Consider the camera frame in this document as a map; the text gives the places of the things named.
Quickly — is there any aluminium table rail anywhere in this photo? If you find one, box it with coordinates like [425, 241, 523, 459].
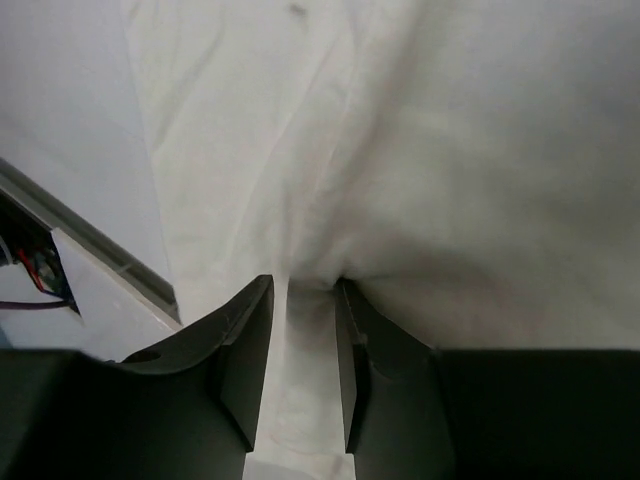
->
[1, 160, 180, 321]

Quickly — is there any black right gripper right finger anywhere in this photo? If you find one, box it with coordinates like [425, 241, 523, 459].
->
[333, 279, 456, 479]

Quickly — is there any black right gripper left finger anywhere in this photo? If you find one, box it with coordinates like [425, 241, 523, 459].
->
[79, 275, 274, 479]

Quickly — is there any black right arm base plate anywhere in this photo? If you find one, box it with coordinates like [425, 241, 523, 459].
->
[1, 192, 80, 314]

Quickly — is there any white t shirt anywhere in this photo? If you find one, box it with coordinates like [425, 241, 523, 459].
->
[120, 1, 639, 479]

